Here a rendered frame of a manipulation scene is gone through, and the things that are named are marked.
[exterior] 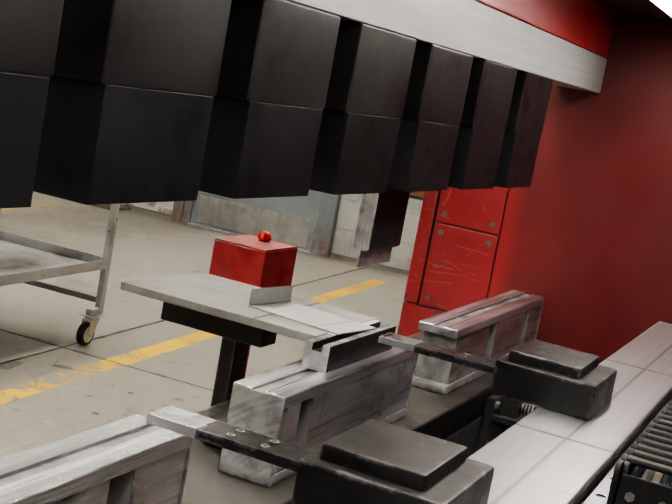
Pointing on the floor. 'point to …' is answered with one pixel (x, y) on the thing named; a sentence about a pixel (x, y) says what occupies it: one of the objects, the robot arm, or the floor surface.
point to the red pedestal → (253, 261)
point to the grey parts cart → (47, 256)
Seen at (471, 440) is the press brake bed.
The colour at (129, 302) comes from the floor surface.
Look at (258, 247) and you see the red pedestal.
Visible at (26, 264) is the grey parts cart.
